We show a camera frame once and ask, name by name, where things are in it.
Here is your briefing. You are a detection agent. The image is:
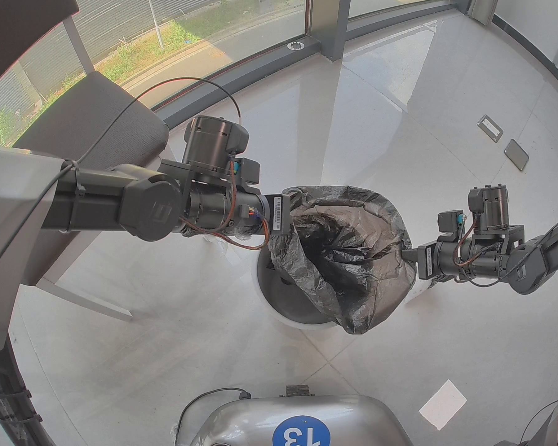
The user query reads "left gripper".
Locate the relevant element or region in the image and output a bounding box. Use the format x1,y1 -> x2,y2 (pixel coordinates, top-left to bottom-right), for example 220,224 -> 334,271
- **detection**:
235,192 -> 293,239

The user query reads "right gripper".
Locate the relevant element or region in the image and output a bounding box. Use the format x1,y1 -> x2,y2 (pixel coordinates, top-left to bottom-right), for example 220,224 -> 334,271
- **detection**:
402,242 -> 463,283

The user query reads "black plastic bag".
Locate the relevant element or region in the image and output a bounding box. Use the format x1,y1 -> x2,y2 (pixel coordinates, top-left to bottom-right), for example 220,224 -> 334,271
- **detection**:
267,185 -> 418,335

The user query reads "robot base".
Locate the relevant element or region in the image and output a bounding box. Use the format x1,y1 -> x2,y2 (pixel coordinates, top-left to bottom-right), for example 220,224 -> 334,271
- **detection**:
173,385 -> 412,446

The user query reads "white trash bin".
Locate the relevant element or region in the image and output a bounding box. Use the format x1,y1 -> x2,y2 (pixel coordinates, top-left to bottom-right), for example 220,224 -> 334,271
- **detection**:
252,249 -> 349,331

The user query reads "white printed wrapper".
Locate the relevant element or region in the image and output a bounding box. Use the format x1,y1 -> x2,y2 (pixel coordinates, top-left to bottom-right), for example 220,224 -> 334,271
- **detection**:
405,279 -> 442,304

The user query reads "window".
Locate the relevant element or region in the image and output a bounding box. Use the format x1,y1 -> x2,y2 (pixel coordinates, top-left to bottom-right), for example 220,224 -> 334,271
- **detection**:
0,0 -> 468,157

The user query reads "brown chair with white legs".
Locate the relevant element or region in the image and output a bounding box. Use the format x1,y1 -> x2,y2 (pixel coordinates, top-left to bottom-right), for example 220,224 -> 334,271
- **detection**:
0,0 -> 170,321

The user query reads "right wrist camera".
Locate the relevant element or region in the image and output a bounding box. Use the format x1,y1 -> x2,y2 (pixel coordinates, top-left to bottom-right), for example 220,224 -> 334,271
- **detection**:
438,209 -> 466,245

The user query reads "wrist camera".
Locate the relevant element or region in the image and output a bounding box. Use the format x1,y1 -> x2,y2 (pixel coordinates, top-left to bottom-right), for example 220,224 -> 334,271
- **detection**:
232,157 -> 261,199
438,209 -> 466,245

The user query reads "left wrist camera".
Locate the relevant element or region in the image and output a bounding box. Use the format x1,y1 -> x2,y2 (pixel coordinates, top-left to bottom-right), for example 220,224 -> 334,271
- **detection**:
232,157 -> 261,199

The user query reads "black cable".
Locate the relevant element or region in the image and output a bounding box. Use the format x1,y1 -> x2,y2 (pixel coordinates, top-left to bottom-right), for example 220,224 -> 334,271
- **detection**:
177,388 -> 253,440
67,77 -> 241,168

